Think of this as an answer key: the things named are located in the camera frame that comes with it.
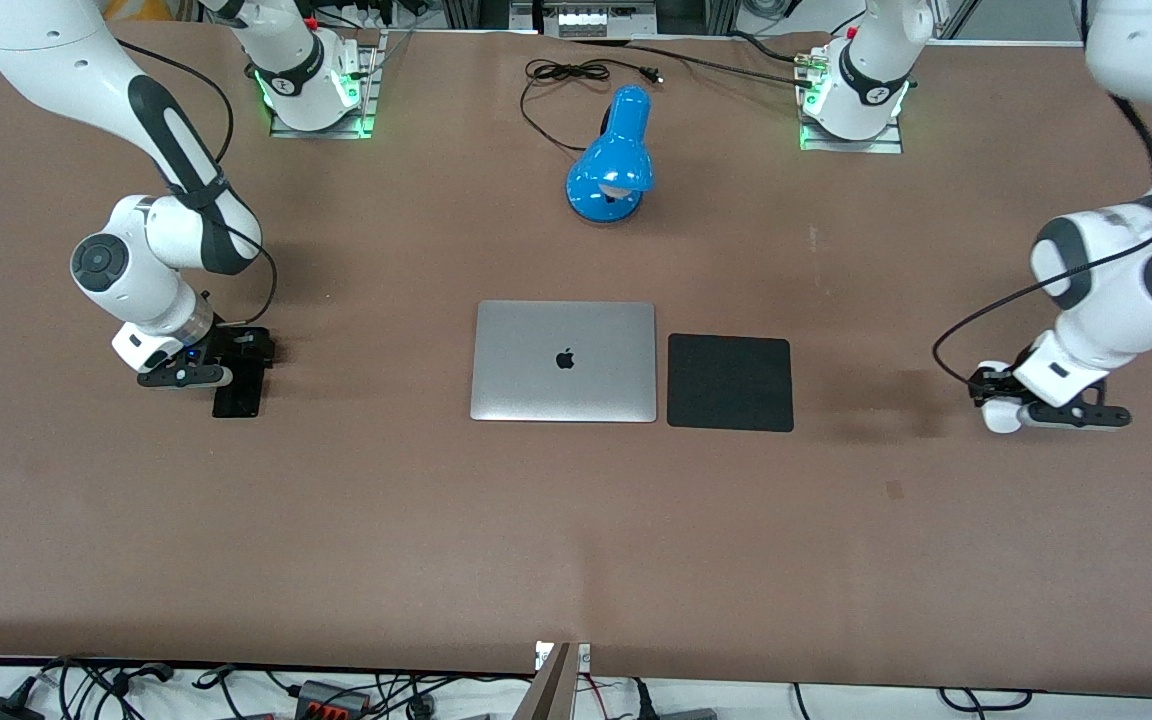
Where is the black smartphone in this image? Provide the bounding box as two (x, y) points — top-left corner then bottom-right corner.
(212, 355), (268, 419)

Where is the black mouse pad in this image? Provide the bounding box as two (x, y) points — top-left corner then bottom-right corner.
(667, 333), (795, 433)

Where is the silver closed laptop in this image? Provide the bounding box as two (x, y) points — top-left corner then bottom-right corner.
(469, 300), (658, 424)

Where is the grey connector with orange levers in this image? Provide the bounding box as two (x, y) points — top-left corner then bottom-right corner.
(293, 679), (373, 718)

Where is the blue desk lamp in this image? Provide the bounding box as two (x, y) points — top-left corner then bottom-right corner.
(565, 85), (655, 225)

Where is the white power strip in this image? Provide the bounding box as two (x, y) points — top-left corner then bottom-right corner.
(554, 6), (639, 39)

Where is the black looped floor cable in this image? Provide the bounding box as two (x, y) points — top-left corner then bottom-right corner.
(938, 687), (1034, 713)

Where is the black cable to arm base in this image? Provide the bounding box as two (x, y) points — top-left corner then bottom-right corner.
(572, 36), (822, 81)

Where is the black lamp power cord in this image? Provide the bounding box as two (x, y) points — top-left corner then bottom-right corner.
(521, 58), (664, 153)

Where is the grey camera support post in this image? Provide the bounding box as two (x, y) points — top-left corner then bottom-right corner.
(514, 641), (593, 720)

